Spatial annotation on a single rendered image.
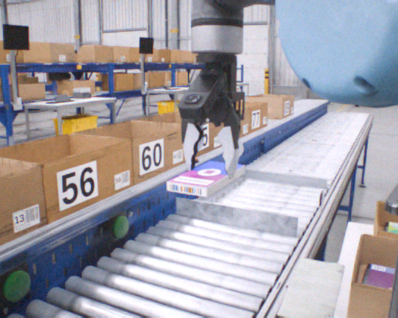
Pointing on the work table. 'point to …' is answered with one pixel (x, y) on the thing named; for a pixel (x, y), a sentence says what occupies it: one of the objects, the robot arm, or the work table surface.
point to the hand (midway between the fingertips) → (208, 170)
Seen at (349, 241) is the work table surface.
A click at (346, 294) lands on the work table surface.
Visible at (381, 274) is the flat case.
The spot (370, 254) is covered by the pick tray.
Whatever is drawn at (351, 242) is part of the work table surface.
